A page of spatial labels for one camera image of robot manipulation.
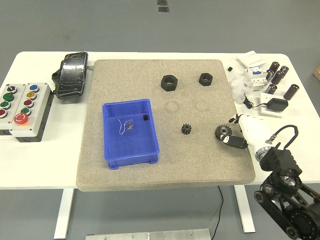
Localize crumpled clear plastic bag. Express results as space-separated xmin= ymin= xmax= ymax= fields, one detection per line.
xmin=229 ymin=74 xmax=254 ymax=105

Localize black floor cable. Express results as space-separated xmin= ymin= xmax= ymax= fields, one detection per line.
xmin=209 ymin=185 xmax=224 ymax=236

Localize thin white string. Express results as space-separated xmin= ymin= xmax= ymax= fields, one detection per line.
xmin=117 ymin=118 xmax=127 ymax=136

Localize silver metal plate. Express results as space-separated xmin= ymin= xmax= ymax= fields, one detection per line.
xmin=85 ymin=228 xmax=211 ymax=240

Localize blue plastic box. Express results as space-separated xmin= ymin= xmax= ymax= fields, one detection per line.
xmin=101 ymin=98 xmax=161 ymax=170

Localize grey-brown mat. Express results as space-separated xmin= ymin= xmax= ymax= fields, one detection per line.
xmin=76 ymin=59 xmax=256 ymax=193

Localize large black gear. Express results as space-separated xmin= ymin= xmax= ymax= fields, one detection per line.
xmin=214 ymin=124 xmax=233 ymax=143

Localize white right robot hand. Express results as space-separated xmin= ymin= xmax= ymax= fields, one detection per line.
xmin=221 ymin=112 xmax=273 ymax=154

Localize small black hex nut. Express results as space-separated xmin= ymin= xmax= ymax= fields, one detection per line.
xmin=198 ymin=72 xmax=214 ymax=87

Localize white circuit breaker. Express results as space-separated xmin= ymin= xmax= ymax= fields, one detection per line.
xmin=243 ymin=65 xmax=270 ymax=93

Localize large black hex nut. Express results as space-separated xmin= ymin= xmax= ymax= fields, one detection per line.
xmin=160 ymin=74 xmax=179 ymax=92

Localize black power adapter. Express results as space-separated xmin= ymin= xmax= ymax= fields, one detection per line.
xmin=266 ymin=98 xmax=289 ymax=113

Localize white table leg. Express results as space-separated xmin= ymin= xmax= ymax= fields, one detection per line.
xmin=53 ymin=189 xmax=75 ymax=240
xmin=233 ymin=184 xmax=256 ymax=233

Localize grey emergency-stop button box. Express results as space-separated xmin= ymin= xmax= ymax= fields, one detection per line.
xmin=9 ymin=82 xmax=52 ymax=143

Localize white square plate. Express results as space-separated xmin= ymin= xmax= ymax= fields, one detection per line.
xmin=258 ymin=92 xmax=286 ymax=118

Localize black adapter cord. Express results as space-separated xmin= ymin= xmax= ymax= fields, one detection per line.
xmin=242 ymin=92 xmax=270 ymax=110

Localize shiny black wrapped device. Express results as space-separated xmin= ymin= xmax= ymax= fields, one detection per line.
xmin=51 ymin=51 xmax=89 ymax=100

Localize small black gear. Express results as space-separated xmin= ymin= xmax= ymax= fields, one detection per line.
xmin=180 ymin=123 xmax=192 ymax=137

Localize flat white box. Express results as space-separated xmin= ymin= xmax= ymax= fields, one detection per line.
xmin=236 ymin=50 xmax=267 ymax=68

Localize grey selector-switch button box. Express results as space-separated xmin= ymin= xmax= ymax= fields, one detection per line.
xmin=0 ymin=83 xmax=27 ymax=137

